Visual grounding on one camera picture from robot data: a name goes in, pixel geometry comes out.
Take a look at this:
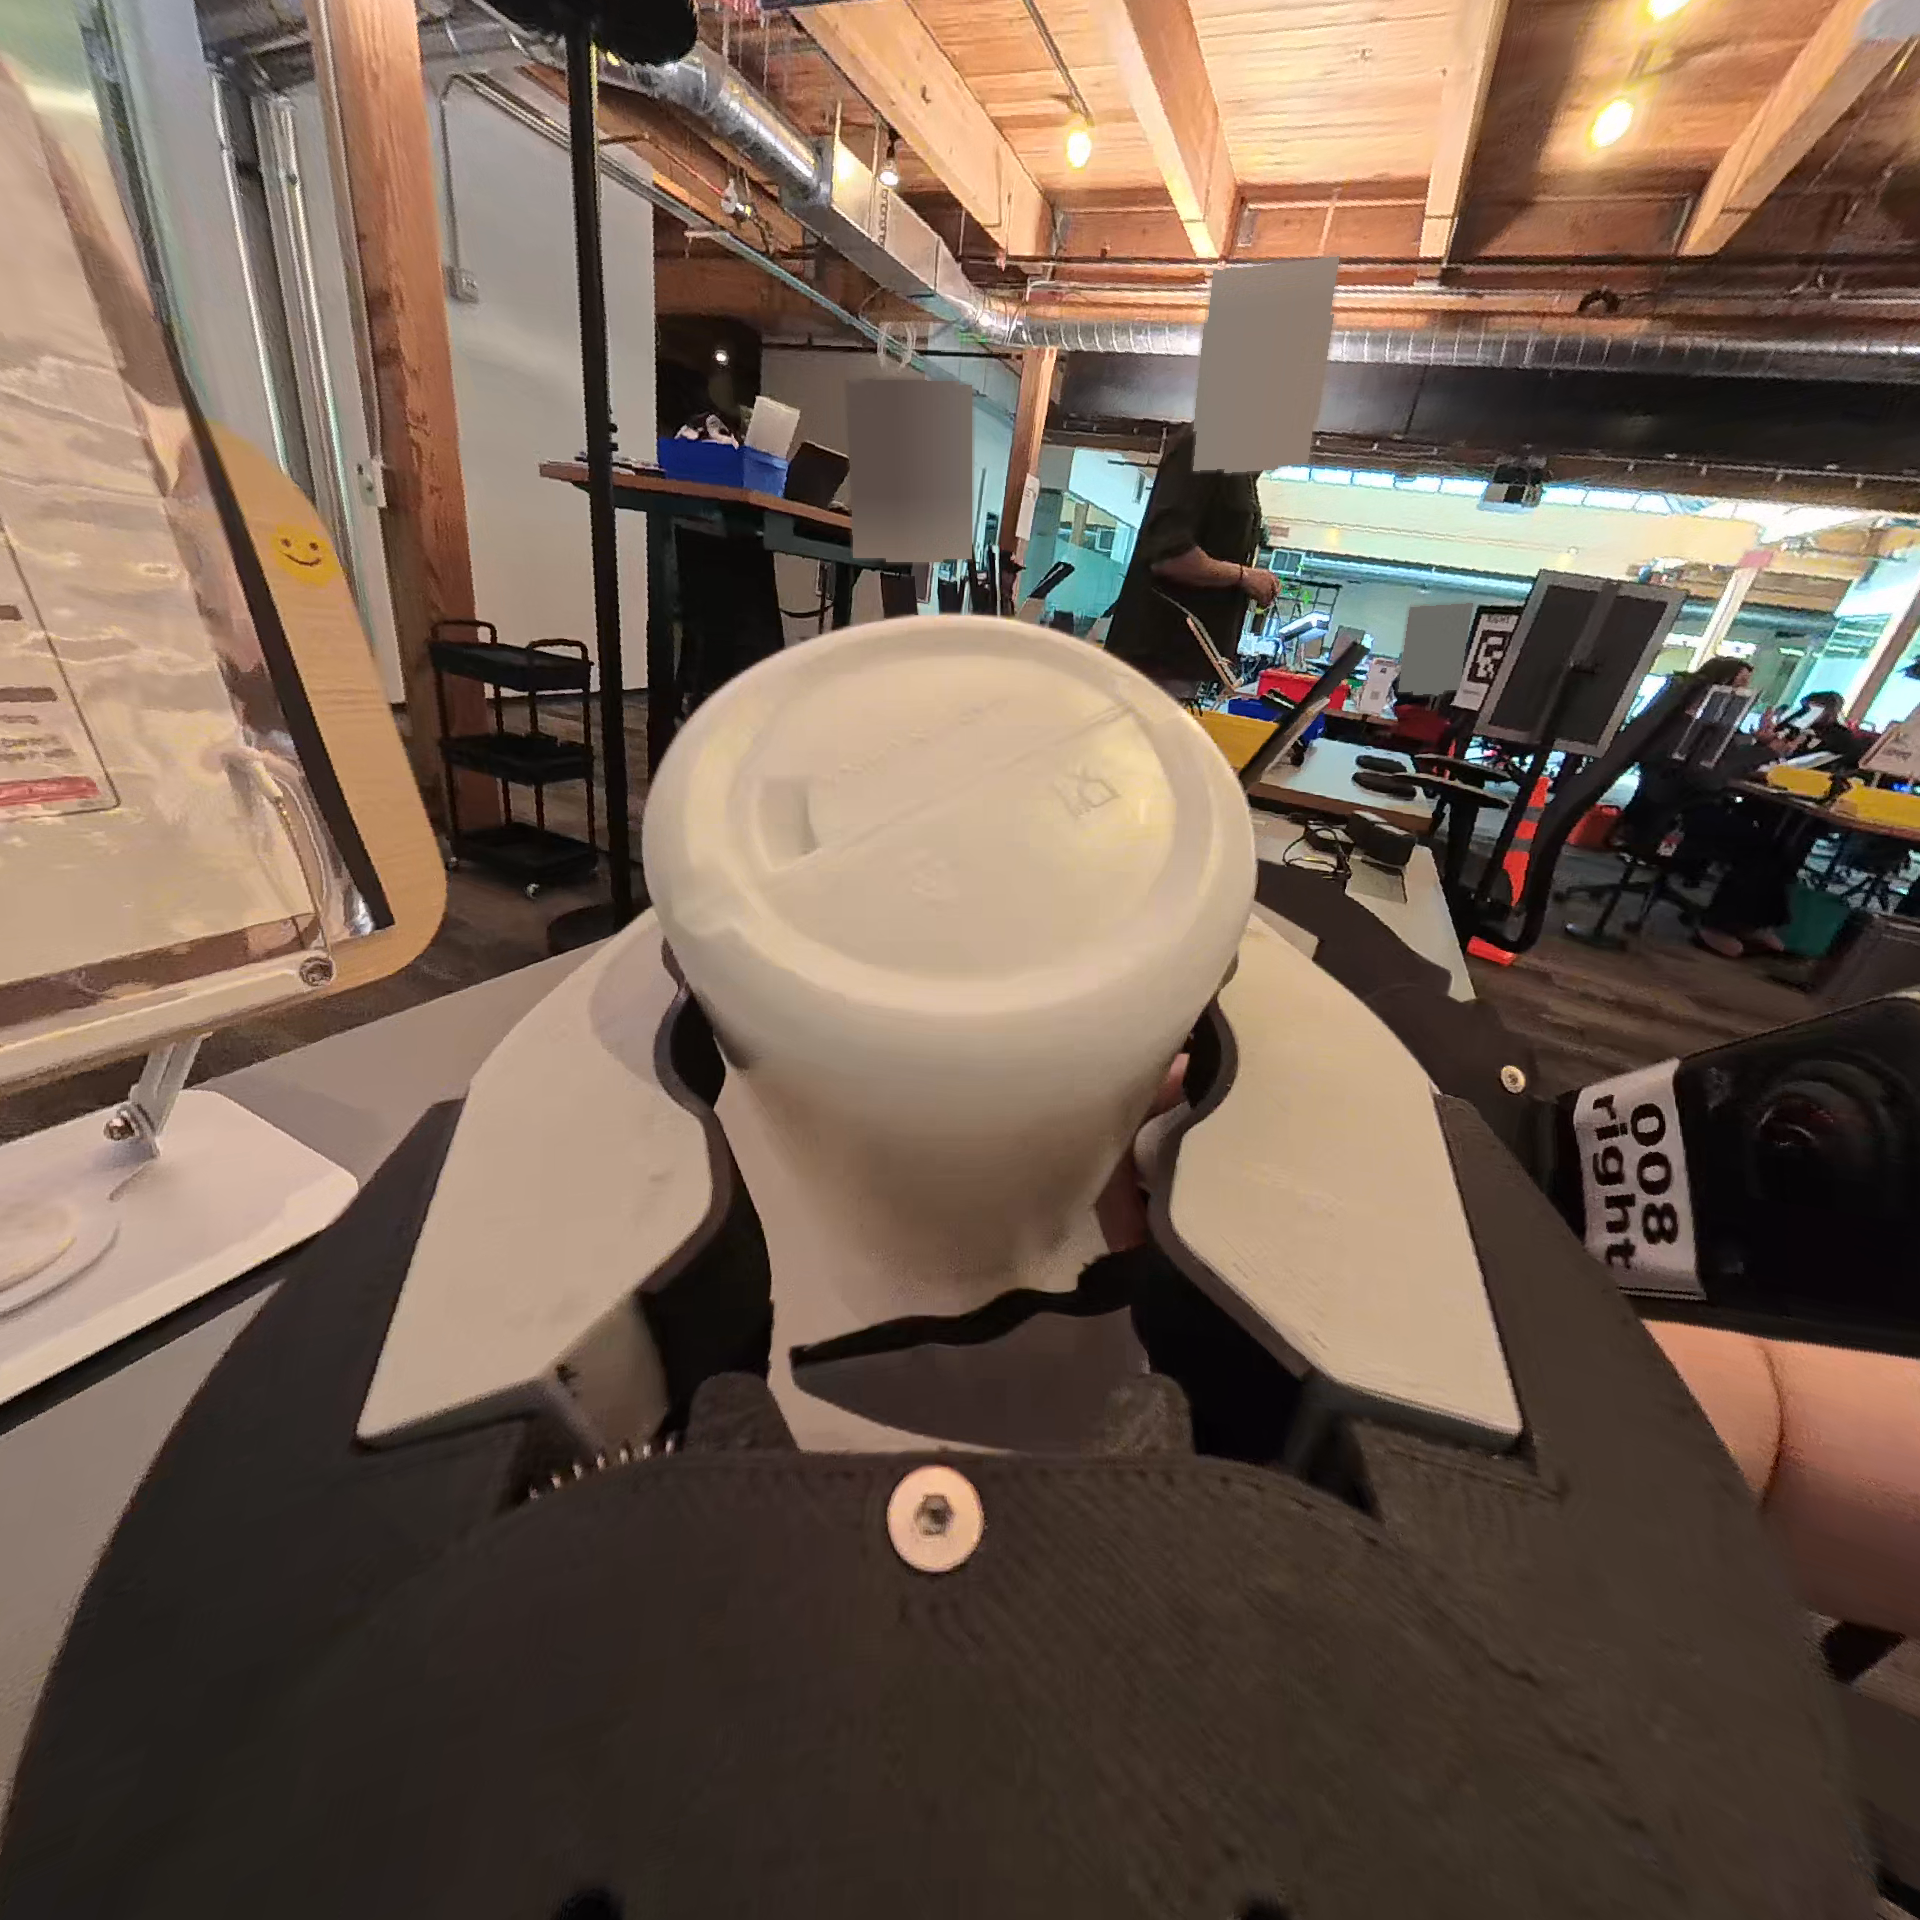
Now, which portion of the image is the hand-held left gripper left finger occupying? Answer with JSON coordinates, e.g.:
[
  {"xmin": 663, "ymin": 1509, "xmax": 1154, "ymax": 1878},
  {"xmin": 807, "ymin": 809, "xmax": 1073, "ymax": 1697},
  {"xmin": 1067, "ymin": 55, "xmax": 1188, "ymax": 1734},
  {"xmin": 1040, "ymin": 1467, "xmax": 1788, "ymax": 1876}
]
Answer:
[{"xmin": 354, "ymin": 912, "xmax": 741, "ymax": 1459}]

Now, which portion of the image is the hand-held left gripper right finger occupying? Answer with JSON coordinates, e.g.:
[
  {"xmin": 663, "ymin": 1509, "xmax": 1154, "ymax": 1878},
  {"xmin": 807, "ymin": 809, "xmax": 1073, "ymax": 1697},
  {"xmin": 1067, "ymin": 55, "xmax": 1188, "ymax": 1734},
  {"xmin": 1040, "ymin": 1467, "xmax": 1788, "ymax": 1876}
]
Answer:
[{"xmin": 1144, "ymin": 912, "xmax": 1529, "ymax": 1454}]

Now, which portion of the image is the white plastic water bottle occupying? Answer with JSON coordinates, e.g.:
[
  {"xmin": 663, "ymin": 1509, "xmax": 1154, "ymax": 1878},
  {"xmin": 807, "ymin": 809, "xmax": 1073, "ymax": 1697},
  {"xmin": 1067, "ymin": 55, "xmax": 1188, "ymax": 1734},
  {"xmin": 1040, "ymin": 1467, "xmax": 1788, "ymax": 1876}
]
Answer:
[{"xmin": 640, "ymin": 614, "xmax": 1263, "ymax": 1361}]

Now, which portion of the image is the person's right forearm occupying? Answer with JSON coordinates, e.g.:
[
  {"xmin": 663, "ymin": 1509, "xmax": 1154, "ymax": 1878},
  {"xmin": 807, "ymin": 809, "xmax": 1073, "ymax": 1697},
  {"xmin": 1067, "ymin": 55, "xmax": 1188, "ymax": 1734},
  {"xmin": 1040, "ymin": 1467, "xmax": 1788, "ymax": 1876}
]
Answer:
[{"xmin": 1642, "ymin": 1320, "xmax": 1920, "ymax": 1640}]

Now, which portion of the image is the white top neighbouring desk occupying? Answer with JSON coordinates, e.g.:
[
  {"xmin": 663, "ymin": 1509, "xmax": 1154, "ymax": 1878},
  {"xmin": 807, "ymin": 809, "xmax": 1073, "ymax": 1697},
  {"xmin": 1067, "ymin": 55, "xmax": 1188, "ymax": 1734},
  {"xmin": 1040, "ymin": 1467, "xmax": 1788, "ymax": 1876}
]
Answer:
[{"xmin": 1243, "ymin": 732, "xmax": 1481, "ymax": 1004}]

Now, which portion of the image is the wooden top standing desk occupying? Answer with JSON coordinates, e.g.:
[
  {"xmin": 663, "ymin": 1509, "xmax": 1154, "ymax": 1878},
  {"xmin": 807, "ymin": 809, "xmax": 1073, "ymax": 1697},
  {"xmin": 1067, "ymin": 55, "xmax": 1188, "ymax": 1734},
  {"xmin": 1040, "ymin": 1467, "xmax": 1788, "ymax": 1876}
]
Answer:
[{"xmin": 540, "ymin": 457, "xmax": 864, "ymax": 769}]

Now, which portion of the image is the person's right hand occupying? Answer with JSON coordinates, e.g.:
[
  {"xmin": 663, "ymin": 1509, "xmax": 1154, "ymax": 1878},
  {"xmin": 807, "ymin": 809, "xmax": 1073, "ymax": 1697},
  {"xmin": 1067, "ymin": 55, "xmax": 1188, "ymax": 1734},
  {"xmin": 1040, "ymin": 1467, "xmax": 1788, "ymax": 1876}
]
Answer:
[{"xmin": 1099, "ymin": 1055, "xmax": 1190, "ymax": 1250}]

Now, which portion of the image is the black utility cart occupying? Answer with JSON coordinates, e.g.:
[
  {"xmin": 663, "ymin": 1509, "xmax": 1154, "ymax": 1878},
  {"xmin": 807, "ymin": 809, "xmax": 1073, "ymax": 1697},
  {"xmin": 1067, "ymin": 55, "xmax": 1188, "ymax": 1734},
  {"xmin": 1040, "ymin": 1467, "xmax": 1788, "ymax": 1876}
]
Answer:
[{"xmin": 431, "ymin": 619, "xmax": 603, "ymax": 898}]

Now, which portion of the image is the black office chair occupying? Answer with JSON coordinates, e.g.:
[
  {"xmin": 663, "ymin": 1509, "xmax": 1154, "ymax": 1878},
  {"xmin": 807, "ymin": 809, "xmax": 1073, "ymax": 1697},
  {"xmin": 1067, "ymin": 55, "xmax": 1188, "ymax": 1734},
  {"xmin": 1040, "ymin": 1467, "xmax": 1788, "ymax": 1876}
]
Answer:
[{"xmin": 1411, "ymin": 704, "xmax": 1691, "ymax": 963}]

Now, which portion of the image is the yellow plastic bin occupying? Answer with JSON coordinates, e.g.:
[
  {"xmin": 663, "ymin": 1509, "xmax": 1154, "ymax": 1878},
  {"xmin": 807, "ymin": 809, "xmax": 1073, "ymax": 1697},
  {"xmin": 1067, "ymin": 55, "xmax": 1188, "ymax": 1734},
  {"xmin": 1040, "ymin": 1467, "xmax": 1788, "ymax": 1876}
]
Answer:
[{"xmin": 1197, "ymin": 709, "xmax": 1326, "ymax": 774}]

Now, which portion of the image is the black framed marker sign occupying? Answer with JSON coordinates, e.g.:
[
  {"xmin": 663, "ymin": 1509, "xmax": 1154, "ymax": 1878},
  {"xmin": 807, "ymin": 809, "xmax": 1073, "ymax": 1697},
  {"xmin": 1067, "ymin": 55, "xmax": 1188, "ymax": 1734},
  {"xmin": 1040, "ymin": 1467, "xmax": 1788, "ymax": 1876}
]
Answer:
[{"xmin": 1243, "ymin": 636, "xmax": 1370, "ymax": 787}]

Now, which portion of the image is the grey board on stand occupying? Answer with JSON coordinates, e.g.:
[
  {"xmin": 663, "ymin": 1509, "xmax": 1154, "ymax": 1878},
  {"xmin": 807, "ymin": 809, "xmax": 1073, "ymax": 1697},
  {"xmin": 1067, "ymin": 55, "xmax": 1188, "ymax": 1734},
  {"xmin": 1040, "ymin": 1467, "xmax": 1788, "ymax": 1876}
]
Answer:
[{"xmin": 1471, "ymin": 571, "xmax": 1692, "ymax": 760}]

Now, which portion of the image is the acrylic sign stand wooden board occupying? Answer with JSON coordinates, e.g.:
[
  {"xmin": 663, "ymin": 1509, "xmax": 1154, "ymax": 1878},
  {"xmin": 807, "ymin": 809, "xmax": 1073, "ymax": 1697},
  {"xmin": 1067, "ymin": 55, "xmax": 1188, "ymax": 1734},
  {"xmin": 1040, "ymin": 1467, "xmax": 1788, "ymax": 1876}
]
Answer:
[{"xmin": 0, "ymin": 44, "xmax": 453, "ymax": 1413}]

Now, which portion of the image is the blue storage bin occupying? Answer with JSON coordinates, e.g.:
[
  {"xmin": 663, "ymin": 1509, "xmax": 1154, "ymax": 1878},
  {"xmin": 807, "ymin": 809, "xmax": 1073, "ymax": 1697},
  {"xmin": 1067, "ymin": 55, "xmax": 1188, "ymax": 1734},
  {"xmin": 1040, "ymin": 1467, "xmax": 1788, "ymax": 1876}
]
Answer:
[{"xmin": 657, "ymin": 434, "xmax": 793, "ymax": 495}]

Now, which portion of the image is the black pole stand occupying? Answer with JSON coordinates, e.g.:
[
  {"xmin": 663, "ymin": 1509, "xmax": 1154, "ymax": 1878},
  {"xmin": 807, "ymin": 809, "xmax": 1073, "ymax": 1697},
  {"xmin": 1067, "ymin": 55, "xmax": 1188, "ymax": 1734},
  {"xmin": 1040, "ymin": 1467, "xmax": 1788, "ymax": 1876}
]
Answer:
[{"xmin": 495, "ymin": 0, "xmax": 701, "ymax": 955}]

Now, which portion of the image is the wooden post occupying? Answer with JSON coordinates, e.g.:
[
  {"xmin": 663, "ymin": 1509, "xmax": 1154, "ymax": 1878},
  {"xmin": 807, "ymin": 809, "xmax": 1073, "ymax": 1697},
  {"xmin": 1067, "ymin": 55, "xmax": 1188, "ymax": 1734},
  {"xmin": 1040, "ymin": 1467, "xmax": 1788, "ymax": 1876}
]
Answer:
[{"xmin": 307, "ymin": 0, "xmax": 511, "ymax": 840}]

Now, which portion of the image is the silver air duct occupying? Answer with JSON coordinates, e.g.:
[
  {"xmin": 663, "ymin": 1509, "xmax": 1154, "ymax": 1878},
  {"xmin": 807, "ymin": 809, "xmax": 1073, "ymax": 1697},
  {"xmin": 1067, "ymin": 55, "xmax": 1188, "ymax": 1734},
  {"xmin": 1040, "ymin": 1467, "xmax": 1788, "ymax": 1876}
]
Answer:
[{"xmin": 593, "ymin": 42, "xmax": 1920, "ymax": 385}]

